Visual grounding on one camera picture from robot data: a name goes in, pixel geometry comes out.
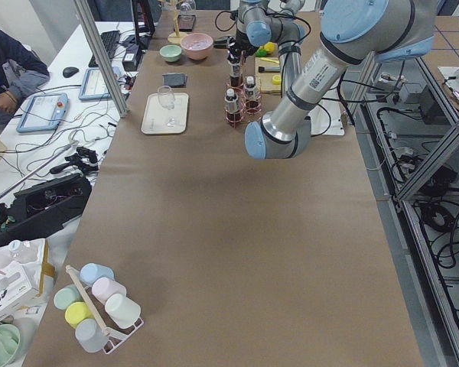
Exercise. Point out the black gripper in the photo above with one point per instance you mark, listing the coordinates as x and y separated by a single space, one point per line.
235 52

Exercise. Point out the tea bottle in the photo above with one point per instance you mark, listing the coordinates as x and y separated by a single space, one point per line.
235 72
233 114
250 93

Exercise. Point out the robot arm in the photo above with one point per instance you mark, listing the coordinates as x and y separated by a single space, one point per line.
350 31
256 25

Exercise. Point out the green lime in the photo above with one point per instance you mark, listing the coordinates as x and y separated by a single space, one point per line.
261 52

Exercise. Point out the yellow plastic knife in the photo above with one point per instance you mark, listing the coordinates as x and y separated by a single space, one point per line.
270 60

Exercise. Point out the yellow lemon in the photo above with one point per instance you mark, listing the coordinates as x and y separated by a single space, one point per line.
269 47

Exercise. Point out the steel cylinder muddler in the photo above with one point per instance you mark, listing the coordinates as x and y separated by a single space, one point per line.
262 69

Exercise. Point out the wooden cutting board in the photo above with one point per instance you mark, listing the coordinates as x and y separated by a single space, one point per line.
265 79

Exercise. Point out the pink bowl of ice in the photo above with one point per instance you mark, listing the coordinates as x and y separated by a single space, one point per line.
197 46

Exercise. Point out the half lemon slice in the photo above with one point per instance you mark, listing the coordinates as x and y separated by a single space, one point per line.
277 79

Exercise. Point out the black framed board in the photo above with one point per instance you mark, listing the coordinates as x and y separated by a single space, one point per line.
186 23

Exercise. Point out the wooden cup tree stand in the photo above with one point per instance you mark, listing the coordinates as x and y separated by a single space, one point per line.
168 25

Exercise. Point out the green bowl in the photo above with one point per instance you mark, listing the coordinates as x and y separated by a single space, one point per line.
171 53

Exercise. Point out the grey folded cloth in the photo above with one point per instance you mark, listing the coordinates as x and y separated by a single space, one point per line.
176 80

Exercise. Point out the clear wine glass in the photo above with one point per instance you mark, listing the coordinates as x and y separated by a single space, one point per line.
166 97

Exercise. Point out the cream rabbit tray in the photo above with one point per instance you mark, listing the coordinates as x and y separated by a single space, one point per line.
158 120

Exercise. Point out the black keyboard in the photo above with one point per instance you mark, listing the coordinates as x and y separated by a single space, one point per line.
110 40

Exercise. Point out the far teach pendant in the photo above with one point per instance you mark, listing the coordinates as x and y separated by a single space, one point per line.
93 86

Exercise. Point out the teach pendant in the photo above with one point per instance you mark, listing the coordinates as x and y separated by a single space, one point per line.
93 86
43 113

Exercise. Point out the black computer mouse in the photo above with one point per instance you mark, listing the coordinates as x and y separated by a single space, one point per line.
68 72

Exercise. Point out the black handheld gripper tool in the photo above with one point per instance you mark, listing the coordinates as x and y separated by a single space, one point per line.
84 159

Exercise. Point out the near teach pendant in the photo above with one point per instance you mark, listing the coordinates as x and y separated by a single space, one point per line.
43 113

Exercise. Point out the seated person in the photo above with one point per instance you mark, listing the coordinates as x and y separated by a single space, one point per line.
21 73

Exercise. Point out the black equipment case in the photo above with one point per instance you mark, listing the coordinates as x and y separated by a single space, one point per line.
42 210

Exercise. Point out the light blue plastic cup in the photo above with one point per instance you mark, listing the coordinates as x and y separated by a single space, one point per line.
91 272

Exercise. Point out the pink plastic cup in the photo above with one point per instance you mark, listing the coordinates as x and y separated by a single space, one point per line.
103 288

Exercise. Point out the white plastic cup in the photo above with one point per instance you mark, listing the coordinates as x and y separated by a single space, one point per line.
122 310

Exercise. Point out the green plastic cup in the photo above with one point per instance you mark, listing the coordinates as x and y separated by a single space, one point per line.
67 296

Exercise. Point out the yellow plastic cup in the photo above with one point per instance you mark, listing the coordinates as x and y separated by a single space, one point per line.
77 312

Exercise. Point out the grey plastic cup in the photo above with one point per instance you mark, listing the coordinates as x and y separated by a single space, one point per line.
90 336

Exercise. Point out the white cardboard box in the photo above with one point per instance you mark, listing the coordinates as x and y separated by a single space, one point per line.
17 287

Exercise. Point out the copper wire bottle basket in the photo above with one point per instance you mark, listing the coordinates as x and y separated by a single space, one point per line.
243 102

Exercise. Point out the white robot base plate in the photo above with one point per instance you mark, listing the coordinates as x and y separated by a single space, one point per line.
326 119

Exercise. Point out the aluminium frame post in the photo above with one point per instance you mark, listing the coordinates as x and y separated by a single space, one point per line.
99 52

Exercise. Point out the white wire cup rack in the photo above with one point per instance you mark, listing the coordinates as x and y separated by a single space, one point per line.
116 335

